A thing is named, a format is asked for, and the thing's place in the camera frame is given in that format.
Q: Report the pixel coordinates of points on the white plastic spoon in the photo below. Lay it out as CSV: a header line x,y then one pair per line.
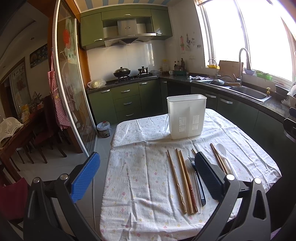
x,y
222,152

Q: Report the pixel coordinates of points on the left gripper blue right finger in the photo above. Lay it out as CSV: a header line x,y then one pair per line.
x,y
211,175

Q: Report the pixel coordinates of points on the crumpled dish cloth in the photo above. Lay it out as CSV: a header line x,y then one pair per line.
x,y
197,78

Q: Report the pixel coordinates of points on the steel pot on stove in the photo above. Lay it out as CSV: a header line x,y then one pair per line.
x,y
143,70

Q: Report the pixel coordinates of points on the red checkered apron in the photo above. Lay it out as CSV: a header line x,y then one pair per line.
x,y
61,116

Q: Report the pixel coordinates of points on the dark red-tipped chopstick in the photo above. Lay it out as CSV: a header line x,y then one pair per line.
x,y
191,198

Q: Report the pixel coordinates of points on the condiment bottles group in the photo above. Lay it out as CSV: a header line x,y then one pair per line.
x,y
179,65

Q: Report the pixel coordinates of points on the stainless steel sink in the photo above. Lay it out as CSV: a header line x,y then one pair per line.
x,y
251,93

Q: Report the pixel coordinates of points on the wooden dining table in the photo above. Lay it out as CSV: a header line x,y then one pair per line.
x,y
20,136

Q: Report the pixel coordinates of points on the black wok with lid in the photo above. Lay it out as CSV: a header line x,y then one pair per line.
x,y
121,72

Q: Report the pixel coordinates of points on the tall steel kitchen faucet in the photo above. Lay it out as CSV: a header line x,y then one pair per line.
x,y
244,62

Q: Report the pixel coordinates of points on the steel range hood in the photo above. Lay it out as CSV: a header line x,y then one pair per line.
x,y
127,31

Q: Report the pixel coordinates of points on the clear plastic spoon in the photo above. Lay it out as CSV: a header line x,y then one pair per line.
x,y
193,179

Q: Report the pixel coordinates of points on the small trash bin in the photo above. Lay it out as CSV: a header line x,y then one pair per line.
x,y
104,129

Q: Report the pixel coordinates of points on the wooden cutting board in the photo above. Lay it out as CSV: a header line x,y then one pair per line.
x,y
230,68

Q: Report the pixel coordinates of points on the white floral tablecloth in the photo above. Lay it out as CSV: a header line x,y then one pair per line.
x,y
144,179

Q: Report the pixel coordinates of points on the green upper cabinets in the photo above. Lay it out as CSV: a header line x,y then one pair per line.
x,y
91,22

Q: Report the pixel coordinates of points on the small steel faucet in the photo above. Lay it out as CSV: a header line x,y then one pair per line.
x,y
213,65

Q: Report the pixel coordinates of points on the light wooden chopstick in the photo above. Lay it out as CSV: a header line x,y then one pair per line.
x,y
185,181

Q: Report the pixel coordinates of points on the glass sliding door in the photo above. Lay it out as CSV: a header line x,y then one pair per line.
x,y
70,79

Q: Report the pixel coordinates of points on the white plastic bag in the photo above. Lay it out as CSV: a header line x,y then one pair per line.
x,y
95,84

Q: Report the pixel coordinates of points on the white plastic utensil holder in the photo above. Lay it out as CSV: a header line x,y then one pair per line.
x,y
186,115

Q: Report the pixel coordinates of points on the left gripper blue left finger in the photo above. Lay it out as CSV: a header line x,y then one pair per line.
x,y
85,177

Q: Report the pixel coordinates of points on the black pan with wooden handle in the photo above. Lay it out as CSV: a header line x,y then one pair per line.
x,y
220,82

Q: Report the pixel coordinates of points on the green cabinets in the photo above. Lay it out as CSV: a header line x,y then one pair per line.
x,y
91,22
122,101

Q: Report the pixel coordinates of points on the green lower cabinets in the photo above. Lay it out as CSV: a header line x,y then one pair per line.
x,y
122,101

